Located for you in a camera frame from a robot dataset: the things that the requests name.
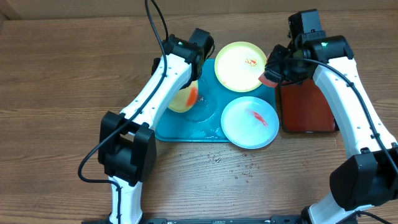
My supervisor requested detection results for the red wet sponge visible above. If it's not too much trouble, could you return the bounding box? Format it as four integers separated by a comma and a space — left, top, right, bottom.
258, 72, 278, 88

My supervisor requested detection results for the yellow plate with ketchup spot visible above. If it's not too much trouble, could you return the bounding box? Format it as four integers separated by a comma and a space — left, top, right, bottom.
168, 80, 199, 113

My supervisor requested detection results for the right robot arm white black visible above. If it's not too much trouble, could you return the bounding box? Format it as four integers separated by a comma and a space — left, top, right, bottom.
262, 35, 397, 223

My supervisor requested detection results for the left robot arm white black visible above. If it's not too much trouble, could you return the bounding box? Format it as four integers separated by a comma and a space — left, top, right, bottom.
98, 34, 214, 223

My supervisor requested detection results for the red black lacquer tray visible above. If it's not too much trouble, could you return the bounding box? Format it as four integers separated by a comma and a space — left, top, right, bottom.
279, 79, 339, 133

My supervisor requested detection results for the teal plastic tray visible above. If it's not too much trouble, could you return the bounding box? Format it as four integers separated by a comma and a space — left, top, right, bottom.
155, 59, 276, 142

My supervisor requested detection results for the light blue plate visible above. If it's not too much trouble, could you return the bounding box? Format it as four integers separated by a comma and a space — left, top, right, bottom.
221, 96, 279, 149

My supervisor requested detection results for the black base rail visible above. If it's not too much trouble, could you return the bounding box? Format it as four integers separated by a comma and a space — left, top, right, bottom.
82, 214, 312, 224

